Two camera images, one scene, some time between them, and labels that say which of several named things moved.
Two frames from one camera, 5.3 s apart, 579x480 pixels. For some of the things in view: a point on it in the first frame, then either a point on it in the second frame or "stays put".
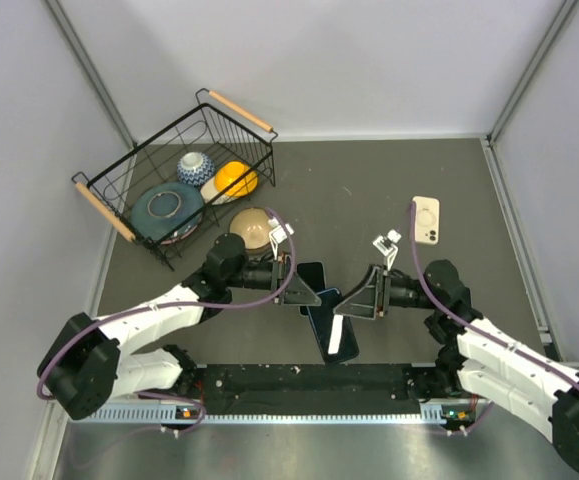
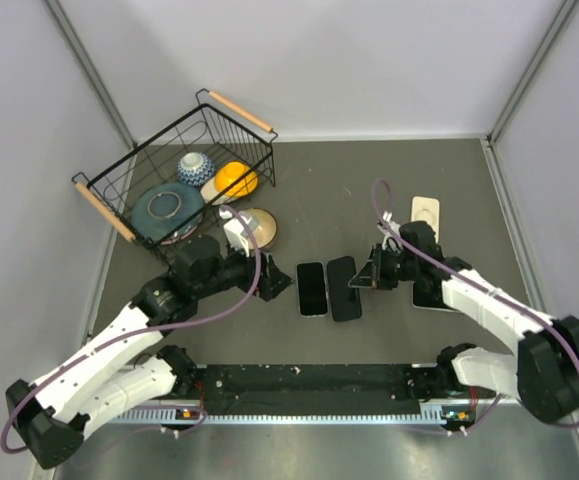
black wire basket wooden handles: x=168 y=192 stays put
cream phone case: x=427 y=220 stays put
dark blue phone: x=321 y=321 to x=344 y=299
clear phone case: x=313 y=273 stays put
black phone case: x=322 y=319 to x=344 y=299
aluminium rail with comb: x=171 y=414 stays put
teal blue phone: x=313 y=273 stays put
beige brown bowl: x=252 y=224 stays put
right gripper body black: x=397 y=291 to x=390 y=266
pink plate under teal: x=182 y=237 stays put
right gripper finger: x=361 y=304 to x=363 y=278
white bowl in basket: x=209 y=190 stays put
